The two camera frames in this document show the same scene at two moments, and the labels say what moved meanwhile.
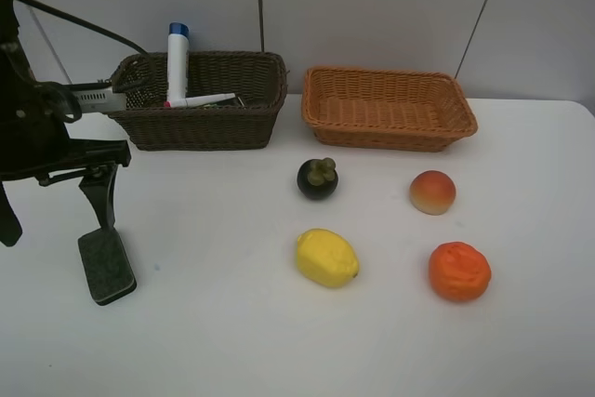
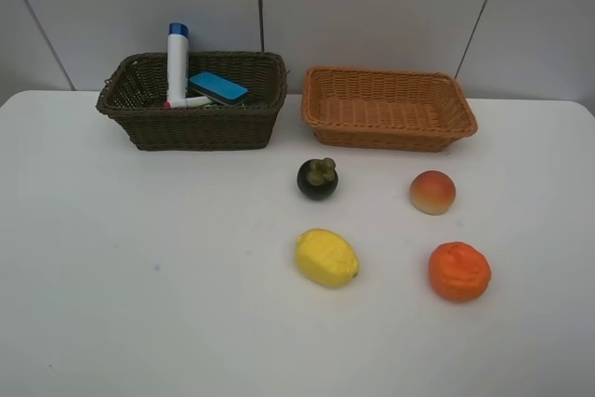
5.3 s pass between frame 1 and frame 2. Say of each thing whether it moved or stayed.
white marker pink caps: stayed
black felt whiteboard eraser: moved
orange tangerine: stayed
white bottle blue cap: stayed
